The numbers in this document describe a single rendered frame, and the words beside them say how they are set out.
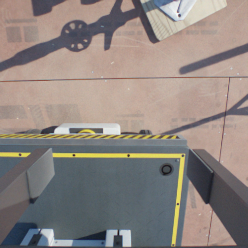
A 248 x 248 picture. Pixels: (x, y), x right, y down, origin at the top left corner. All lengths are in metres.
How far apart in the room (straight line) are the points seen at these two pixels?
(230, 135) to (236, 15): 0.52
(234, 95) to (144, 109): 0.42
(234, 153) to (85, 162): 0.75
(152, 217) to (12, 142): 0.49
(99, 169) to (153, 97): 0.42
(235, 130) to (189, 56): 0.42
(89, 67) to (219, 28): 0.57
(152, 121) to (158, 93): 0.13
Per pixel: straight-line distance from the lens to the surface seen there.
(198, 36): 0.88
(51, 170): 0.17
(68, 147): 0.54
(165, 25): 0.83
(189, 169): 0.17
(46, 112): 0.89
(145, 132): 0.72
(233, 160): 1.05
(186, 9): 0.86
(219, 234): 1.29
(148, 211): 0.64
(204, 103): 0.89
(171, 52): 0.83
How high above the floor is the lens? 0.80
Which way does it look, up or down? 76 degrees down
